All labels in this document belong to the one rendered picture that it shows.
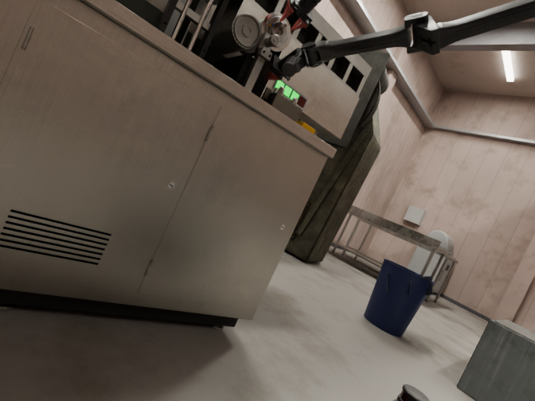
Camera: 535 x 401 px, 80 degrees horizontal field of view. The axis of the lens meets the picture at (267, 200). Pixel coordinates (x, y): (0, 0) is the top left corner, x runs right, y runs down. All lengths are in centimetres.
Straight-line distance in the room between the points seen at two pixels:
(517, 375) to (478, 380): 20
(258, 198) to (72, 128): 62
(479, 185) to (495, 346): 714
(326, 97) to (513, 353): 188
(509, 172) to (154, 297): 890
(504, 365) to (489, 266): 654
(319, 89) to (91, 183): 146
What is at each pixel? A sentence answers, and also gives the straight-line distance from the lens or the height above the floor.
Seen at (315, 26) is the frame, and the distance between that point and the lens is 207.
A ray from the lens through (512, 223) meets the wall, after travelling 910.
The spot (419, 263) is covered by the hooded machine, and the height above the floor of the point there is 51.
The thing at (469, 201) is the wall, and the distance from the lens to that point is 932.
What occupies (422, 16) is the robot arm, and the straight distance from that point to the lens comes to 123.
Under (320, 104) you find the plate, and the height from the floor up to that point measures 124.
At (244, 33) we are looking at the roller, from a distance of 143.
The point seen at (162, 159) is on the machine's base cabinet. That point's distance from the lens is 102.
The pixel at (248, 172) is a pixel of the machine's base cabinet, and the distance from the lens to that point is 114.
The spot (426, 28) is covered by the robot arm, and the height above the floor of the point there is 128.
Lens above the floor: 64
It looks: 2 degrees down
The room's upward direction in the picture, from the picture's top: 25 degrees clockwise
